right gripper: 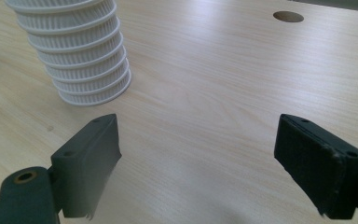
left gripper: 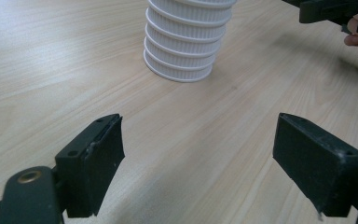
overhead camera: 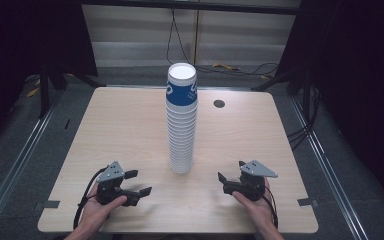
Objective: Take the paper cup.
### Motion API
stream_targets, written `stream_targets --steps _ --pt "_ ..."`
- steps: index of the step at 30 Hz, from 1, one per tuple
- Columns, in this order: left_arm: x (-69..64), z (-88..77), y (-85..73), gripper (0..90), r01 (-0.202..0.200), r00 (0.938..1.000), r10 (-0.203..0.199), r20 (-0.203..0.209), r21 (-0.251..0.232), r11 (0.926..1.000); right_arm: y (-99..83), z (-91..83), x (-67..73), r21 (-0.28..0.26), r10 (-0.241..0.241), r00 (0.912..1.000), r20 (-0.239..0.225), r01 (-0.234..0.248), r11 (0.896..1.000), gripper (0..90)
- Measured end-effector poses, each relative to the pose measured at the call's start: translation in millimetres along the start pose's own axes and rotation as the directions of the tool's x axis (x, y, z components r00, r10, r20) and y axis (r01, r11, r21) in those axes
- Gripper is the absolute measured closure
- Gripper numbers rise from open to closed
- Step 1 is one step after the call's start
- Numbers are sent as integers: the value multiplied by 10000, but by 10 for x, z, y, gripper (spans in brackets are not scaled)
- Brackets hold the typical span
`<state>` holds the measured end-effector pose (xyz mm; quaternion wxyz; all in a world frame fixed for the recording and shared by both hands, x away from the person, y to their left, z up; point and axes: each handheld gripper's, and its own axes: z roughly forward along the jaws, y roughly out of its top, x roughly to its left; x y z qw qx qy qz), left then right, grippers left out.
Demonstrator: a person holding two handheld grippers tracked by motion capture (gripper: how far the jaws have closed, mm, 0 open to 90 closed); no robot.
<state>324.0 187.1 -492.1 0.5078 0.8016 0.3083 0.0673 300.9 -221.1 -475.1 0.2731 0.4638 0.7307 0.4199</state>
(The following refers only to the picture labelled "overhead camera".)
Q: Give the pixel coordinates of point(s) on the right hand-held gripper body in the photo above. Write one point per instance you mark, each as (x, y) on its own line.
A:
(256, 170)

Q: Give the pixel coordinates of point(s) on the person's right hand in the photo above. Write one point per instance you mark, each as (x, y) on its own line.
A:
(260, 211)

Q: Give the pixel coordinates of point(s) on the black metal stand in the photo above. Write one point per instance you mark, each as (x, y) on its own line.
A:
(44, 93)
(273, 81)

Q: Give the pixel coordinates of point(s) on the round grey table grommet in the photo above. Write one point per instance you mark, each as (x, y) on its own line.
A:
(219, 103)

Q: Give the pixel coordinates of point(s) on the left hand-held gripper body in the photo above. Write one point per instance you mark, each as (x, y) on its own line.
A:
(111, 173)

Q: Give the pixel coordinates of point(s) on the stack of white paper cups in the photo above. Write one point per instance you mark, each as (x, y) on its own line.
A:
(180, 140)

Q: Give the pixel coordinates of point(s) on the grey tape strip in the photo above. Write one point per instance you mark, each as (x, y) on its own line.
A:
(51, 204)
(306, 202)

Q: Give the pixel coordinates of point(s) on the black overhead bar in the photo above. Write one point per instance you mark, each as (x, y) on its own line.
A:
(193, 6)

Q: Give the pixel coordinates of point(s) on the metal floor rail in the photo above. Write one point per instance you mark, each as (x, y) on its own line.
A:
(16, 166)
(326, 166)

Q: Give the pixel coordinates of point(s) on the yellow tape scrap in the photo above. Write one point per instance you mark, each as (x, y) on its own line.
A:
(33, 92)
(226, 67)

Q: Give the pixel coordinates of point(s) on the person's left hand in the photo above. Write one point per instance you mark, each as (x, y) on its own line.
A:
(95, 213)

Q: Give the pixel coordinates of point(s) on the black curtain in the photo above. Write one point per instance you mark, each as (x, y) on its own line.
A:
(20, 43)
(356, 66)

